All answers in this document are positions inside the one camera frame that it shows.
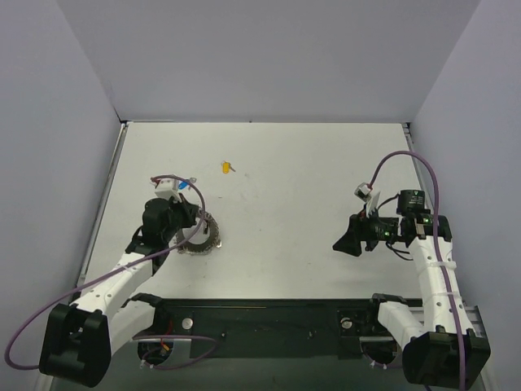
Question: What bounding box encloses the yellow tag key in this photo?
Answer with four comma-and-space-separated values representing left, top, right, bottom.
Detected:
221, 161, 235, 174

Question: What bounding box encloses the large metal keyring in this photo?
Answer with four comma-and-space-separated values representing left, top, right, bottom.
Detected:
173, 210, 221, 256

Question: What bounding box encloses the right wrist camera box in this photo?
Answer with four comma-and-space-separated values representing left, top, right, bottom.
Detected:
354, 182, 381, 217

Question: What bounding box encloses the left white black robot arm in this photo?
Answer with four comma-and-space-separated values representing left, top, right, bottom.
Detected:
38, 195, 206, 387

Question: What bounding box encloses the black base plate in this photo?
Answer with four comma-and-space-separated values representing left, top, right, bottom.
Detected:
128, 293, 400, 363

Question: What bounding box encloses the aluminium frame rail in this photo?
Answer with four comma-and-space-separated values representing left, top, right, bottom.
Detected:
406, 305, 488, 341

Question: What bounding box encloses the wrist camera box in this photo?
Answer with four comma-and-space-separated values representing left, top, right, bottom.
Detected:
354, 182, 381, 217
152, 178, 181, 202

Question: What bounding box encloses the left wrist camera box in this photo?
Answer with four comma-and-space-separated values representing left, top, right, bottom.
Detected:
152, 178, 181, 202

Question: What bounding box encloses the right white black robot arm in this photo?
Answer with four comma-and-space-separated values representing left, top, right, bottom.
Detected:
332, 183, 491, 390

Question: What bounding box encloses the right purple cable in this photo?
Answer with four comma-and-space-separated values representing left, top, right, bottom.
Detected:
368, 150, 467, 390

